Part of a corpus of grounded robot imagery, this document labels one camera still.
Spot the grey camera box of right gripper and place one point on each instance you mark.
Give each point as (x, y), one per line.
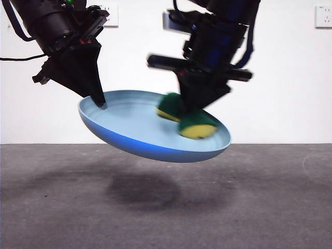
(168, 22)

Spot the blue round plate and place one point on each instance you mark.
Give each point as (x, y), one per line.
(135, 129)

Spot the yellow sponge with green pad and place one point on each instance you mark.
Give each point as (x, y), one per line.
(197, 131)

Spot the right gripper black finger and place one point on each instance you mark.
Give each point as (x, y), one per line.
(214, 90)
(190, 90)

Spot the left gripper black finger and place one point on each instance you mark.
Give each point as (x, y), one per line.
(93, 72)
(67, 72)

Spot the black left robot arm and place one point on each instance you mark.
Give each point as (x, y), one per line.
(46, 20)

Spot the white wall socket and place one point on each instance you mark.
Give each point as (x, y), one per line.
(324, 16)
(112, 13)

